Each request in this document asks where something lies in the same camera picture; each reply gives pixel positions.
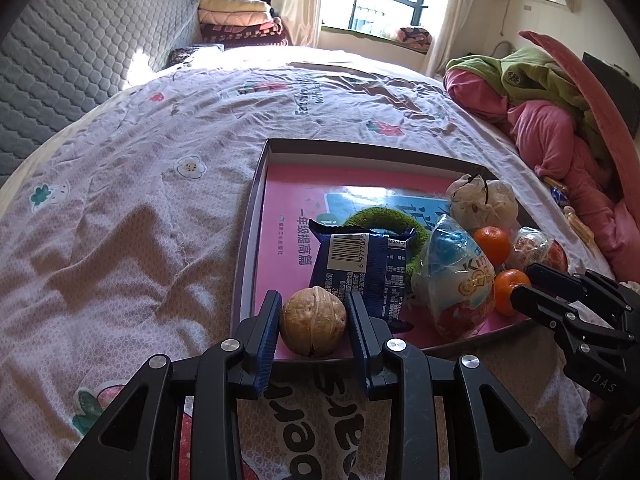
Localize orange mandarin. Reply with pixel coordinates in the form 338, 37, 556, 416
473, 226, 511, 266
494, 269, 530, 316

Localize walnut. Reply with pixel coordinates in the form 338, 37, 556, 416
280, 286, 347, 358

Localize red white surprise egg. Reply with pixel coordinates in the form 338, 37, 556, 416
411, 214, 496, 338

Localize beige mesh scrunchie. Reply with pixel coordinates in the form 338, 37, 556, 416
446, 174, 520, 233

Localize green fuzzy ring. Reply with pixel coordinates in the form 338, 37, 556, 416
342, 206, 433, 281

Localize yellow biscuit packet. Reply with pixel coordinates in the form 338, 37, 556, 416
563, 206, 597, 250

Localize small blue snack packet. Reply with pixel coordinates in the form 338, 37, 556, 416
542, 177, 570, 209

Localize pink blanket pile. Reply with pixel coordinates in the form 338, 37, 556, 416
444, 30, 639, 281

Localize pink blue book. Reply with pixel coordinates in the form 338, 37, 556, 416
252, 162, 532, 361

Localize black television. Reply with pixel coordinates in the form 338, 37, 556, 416
582, 52, 640, 140

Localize green blanket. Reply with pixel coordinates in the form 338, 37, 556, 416
445, 47, 611, 162

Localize floral cushion on sill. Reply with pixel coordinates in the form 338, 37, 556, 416
396, 26, 433, 54

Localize cream curtain right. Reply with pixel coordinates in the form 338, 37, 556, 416
422, 0, 474, 77

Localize folded blankets stack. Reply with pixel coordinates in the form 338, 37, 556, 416
198, 0, 293, 50

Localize grey quilted headboard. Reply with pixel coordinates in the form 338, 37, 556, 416
1, 0, 200, 180

